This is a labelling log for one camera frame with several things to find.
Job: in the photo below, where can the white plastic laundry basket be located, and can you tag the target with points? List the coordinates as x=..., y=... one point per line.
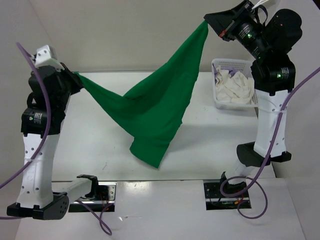
x=242, y=66

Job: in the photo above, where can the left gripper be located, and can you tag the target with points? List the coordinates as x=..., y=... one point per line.
x=75, y=78

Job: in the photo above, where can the white t-shirt in basket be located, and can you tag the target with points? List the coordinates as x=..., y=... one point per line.
x=236, y=89

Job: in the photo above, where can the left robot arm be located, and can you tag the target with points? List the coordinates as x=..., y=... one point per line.
x=41, y=125

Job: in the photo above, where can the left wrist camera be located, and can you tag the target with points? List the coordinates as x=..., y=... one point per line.
x=45, y=56

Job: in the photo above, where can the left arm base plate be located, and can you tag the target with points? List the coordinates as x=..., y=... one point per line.
x=106, y=194

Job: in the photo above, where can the green t-shirt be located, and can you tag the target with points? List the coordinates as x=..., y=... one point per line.
x=152, y=110

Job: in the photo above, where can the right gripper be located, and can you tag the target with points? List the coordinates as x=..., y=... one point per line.
x=223, y=22

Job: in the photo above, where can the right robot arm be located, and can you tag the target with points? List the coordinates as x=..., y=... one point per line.
x=274, y=75

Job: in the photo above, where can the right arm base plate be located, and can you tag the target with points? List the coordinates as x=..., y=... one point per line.
x=214, y=200

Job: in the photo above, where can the purple t-shirt in basket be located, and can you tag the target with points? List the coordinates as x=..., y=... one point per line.
x=231, y=71

